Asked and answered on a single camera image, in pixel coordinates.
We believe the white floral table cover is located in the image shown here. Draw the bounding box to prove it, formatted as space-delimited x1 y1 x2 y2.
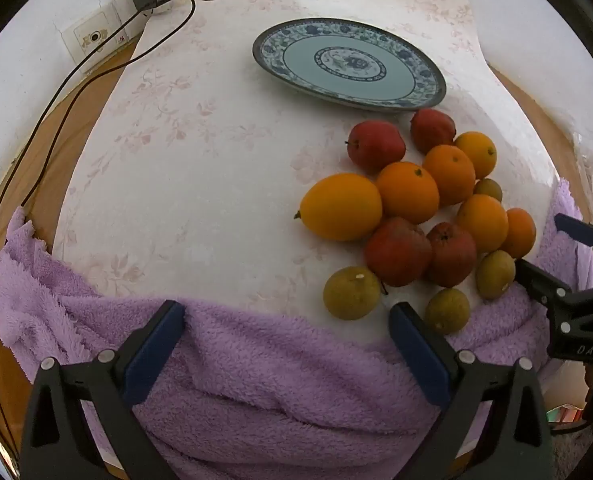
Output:
51 0 565 356

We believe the large yellow-orange orange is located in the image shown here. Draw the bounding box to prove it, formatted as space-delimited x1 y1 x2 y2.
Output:
294 172 383 242

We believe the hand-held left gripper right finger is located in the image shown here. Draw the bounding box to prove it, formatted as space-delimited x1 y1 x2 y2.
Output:
389 301 555 480

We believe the purple towel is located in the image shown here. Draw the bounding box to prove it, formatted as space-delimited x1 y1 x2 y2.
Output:
0 177 593 480

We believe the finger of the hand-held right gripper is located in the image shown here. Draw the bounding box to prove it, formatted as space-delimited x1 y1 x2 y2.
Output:
514 258 593 336
554 212 593 263

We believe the blue floral patterned plate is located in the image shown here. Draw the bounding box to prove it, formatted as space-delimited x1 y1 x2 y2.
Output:
252 18 447 112

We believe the white socket plate with charger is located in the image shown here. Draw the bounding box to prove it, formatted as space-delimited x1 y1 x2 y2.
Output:
107 0 177 43

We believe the small yellow-green citrus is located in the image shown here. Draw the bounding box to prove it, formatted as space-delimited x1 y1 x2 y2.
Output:
323 266 382 321
424 287 471 336
473 178 503 203
475 250 517 301

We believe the black cable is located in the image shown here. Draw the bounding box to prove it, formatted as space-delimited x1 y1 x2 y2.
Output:
20 0 197 208
0 9 144 461

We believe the small colourful object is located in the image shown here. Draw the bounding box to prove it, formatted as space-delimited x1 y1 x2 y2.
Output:
547 402 585 423

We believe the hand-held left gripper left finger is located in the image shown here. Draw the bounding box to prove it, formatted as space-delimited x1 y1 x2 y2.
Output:
19 300 186 480

